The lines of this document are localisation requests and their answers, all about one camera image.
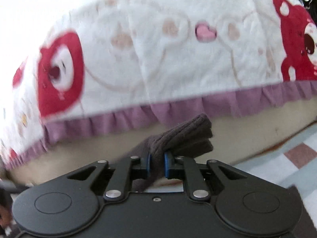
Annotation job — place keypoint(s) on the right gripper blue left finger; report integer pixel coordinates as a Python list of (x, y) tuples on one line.
[(146, 162)]

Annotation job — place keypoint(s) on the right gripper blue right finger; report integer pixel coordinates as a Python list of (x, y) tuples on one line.
[(169, 166)]

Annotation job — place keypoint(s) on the dark brown knitted sweater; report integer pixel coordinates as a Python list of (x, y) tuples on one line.
[(189, 139)]

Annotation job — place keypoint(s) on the person's left hand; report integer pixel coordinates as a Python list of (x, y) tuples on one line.
[(6, 217)]

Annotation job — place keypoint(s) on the white bear print bedspread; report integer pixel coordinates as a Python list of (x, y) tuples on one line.
[(73, 69)]

